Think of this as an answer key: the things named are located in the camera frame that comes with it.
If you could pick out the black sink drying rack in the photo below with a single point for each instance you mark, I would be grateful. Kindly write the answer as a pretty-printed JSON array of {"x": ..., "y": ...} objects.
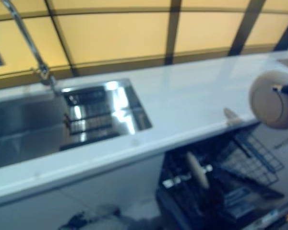
[{"x": 91, "y": 119}]

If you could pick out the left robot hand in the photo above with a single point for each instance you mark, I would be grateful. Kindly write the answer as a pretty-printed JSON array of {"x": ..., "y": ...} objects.
[{"x": 74, "y": 219}]

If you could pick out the black dishwasher door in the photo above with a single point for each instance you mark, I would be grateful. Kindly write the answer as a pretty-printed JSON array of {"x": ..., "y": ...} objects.
[{"x": 249, "y": 206}]

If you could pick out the chrome gooseneck kitchen faucet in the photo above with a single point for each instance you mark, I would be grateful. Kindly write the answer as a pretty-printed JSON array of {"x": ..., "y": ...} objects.
[{"x": 26, "y": 40}]

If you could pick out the white round plate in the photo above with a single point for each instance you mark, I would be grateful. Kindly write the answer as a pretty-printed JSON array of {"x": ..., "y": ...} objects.
[
  {"x": 264, "y": 100},
  {"x": 198, "y": 170}
]

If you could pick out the stainless steel sink basin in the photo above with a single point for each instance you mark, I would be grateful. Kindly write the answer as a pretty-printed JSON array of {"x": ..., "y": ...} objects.
[{"x": 26, "y": 124}]

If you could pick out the black built-in dishwasher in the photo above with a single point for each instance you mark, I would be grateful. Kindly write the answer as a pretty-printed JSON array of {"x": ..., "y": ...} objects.
[{"x": 206, "y": 203}]

